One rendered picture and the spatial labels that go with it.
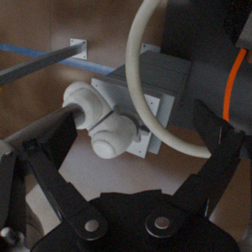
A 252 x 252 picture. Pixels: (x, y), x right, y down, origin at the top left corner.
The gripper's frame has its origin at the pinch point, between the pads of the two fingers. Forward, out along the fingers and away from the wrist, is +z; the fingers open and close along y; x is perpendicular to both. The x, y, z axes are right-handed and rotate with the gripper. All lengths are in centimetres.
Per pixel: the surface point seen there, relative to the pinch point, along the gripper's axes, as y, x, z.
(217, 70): 67, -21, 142
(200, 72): 54, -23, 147
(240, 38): 51, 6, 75
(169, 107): 16, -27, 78
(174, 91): 20, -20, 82
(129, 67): -0.7, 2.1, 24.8
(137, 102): 0.3, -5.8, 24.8
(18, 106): -183, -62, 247
